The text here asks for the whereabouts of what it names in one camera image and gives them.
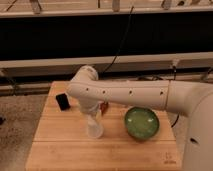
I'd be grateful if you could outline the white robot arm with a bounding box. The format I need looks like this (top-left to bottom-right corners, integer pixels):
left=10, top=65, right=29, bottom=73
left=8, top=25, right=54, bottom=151
left=67, top=65, right=213, bottom=171

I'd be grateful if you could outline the black eraser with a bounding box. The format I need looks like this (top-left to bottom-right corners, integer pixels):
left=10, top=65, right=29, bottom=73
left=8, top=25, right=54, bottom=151
left=56, top=93, right=70, bottom=110

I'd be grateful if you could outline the brown red marker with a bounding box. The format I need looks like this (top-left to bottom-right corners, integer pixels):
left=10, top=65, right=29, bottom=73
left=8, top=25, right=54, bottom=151
left=100, top=102, right=109, bottom=115

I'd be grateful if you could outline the wooden cutting board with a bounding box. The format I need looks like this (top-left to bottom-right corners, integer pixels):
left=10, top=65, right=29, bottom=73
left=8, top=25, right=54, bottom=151
left=25, top=81, right=181, bottom=171

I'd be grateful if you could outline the green bowl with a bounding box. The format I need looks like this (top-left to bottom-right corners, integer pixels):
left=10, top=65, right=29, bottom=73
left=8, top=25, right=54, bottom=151
left=124, top=107, right=160, bottom=141

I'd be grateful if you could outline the black cable on floor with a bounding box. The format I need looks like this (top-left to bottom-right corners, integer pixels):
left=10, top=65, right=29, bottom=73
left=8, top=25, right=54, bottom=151
left=138, top=75, right=181, bottom=128

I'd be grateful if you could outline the black hanging cable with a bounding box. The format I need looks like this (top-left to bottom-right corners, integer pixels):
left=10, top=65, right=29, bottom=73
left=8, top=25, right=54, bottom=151
left=101, top=5, right=135, bottom=74

